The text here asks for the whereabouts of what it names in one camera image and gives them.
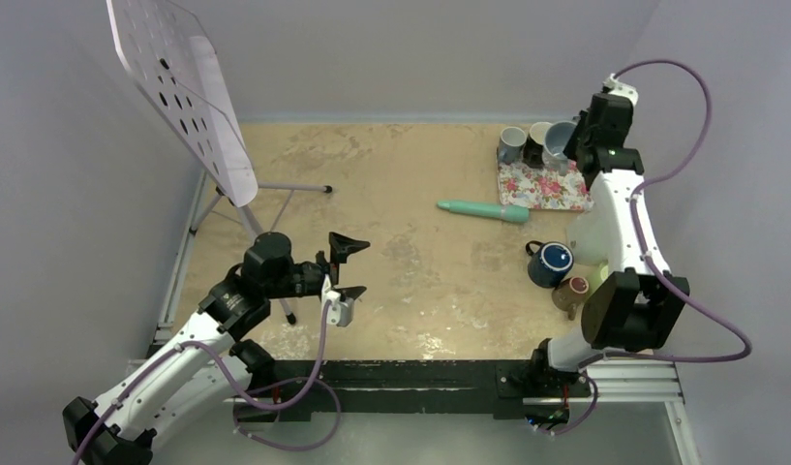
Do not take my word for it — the grey mug with lettering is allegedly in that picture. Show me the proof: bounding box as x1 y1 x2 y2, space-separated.
496 126 528 164

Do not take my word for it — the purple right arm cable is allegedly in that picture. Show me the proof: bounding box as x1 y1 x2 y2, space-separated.
613 59 753 366

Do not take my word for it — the light grey mug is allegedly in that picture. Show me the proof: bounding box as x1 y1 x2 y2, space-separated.
541 121 577 175

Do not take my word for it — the black mug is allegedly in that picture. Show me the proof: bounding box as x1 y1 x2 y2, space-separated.
523 122 552 169

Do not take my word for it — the perforated calibration board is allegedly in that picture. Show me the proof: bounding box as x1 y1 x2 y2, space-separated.
106 0 259 207

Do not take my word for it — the floral tray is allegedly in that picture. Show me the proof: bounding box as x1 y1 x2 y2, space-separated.
498 161 593 211

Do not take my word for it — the brown mug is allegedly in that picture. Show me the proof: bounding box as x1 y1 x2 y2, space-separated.
551 276 590 321

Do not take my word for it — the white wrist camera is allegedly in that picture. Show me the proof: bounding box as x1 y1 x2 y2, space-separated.
602 74 639 107
321 290 355 327

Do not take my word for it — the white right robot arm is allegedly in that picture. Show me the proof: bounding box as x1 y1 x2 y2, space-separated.
528 92 690 394

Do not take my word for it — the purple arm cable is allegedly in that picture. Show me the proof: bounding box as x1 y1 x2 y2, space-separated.
71 301 335 465
613 59 753 366

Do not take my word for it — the mint green tube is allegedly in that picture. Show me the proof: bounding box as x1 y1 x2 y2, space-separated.
437 200 530 224

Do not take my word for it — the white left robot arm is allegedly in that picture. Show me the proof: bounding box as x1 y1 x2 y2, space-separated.
63 232 371 464

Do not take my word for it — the lilac tripod stand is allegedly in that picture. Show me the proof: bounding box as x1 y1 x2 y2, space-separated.
188 182 334 326

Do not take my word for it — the white box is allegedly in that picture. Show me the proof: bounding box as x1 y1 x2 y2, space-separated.
566 210 606 265

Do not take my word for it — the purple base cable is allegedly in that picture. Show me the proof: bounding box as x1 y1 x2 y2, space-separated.
232 375 342 451

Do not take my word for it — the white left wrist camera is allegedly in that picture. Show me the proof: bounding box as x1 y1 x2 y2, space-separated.
321 290 355 327

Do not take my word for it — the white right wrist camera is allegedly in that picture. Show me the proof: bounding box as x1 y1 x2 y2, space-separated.
602 74 639 107

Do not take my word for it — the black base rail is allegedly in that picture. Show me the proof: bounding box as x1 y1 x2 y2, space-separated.
232 359 593 427

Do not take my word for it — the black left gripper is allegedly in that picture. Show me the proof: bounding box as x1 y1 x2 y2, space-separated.
265 233 368 299

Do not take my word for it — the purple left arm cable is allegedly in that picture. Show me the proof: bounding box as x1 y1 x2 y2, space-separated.
71 301 335 465

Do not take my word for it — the dark blue mug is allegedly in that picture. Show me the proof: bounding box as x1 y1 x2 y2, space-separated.
525 240 574 289

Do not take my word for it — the green mug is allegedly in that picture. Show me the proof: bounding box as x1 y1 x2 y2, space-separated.
586 262 609 293

